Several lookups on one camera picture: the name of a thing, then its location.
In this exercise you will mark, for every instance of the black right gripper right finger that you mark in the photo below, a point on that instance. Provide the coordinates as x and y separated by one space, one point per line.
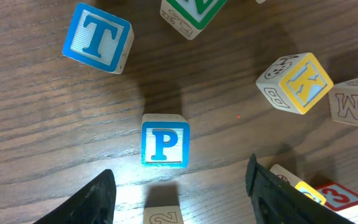
275 201

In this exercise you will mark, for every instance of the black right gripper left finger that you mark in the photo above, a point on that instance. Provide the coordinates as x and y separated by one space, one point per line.
93 203

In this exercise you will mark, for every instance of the blue P wooden block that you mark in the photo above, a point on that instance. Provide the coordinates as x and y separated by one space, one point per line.
165 140

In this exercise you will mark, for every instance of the yellow S wooden block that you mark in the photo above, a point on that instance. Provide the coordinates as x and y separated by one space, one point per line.
297 183

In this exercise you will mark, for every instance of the wood L top block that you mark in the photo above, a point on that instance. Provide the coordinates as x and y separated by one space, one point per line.
341 200

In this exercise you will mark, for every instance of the blue 2 wooden block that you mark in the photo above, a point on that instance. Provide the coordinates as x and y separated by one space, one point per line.
163 215

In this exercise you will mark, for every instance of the yellow A wooden block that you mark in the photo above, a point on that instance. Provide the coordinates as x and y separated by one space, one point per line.
295 83

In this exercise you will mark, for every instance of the blue D block lower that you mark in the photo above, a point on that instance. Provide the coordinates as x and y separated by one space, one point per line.
343 101

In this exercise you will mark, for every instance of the blue T wooden block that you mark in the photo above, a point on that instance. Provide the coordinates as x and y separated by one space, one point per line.
98 39

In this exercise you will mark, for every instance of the blue 5 wooden block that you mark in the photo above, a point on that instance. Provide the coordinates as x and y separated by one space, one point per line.
260 1

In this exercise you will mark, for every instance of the green Z wooden block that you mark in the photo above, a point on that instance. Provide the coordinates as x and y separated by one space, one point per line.
190 17

